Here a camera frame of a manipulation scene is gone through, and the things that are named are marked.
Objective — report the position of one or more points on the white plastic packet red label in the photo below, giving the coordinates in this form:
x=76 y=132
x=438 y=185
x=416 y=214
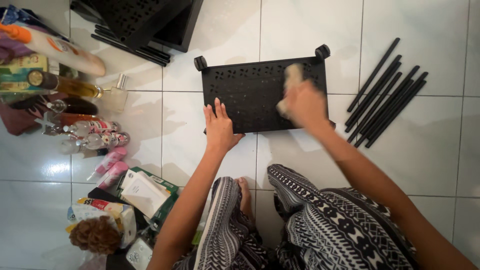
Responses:
x=123 y=219

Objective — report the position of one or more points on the white paper packet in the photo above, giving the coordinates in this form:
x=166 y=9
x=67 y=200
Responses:
x=144 y=193

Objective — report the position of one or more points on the amber bottle gold cap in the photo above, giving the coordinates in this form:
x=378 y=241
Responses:
x=67 y=85

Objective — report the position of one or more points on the blue patterned pouch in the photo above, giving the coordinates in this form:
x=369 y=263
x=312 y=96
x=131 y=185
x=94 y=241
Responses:
x=15 y=15

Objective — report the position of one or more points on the clear plastic jewellery box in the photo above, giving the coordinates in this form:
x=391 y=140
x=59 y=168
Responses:
x=138 y=255

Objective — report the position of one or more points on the person's foot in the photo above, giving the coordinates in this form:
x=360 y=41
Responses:
x=245 y=198

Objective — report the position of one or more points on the person's left hand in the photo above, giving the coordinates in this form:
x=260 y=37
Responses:
x=219 y=129

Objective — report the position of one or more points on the beige cleaning cloth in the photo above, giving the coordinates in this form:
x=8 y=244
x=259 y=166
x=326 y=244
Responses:
x=292 y=75

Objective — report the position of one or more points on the person's patterned trousers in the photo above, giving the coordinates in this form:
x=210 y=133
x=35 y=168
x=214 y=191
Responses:
x=330 y=228

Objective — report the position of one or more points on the clear spray bottle pink label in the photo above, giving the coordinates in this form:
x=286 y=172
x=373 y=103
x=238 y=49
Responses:
x=95 y=126

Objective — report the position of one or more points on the person's right hand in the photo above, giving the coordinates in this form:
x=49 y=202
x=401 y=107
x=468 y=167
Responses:
x=308 y=107

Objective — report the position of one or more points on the person's right fingers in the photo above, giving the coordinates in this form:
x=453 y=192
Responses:
x=294 y=95

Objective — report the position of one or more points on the pink roll-on bottle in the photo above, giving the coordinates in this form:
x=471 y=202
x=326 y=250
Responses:
x=110 y=159
x=114 y=173

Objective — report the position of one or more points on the bundle of black rods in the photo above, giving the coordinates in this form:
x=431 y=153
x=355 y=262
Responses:
x=386 y=103
x=131 y=47

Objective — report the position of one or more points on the purple cloth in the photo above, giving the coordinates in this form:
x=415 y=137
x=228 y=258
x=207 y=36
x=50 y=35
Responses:
x=11 y=47

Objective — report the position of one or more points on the orange spray bottle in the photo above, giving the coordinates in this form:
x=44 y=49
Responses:
x=71 y=119

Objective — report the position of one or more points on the clear spray bottle floral label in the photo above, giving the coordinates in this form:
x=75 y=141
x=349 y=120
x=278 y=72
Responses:
x=108 y=139

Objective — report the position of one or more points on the cream lotion bottle orange cap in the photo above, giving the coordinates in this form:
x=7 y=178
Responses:
x=63 y=50

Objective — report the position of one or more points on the clear square perfume bottle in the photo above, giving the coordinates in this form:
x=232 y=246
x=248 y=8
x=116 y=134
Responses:
x=116 y=95

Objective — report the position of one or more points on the stack of black shelf trays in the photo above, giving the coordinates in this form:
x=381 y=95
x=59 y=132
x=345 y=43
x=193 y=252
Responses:
x=150 y=18

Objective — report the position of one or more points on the green and yellow box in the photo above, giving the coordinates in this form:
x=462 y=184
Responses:
x=18 y=75

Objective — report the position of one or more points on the maroon cloth pouch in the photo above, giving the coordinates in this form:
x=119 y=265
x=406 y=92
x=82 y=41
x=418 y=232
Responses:
x=18 y=120

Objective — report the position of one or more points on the dark brown bottle silver cap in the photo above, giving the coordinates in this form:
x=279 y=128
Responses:
x=77 y=106

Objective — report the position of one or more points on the green cardboard box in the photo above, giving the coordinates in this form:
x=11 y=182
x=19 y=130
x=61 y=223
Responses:
x=168 y=204

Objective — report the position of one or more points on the brown fluffy scrunchie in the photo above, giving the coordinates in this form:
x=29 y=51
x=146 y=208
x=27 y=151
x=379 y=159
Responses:
x=95 y=235

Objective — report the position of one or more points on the black perforated shelf tray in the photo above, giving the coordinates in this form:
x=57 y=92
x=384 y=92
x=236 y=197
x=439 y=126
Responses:
x=251 y=97

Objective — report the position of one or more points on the clear bottle dark base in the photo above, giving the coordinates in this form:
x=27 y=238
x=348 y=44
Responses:
x=80 y=149

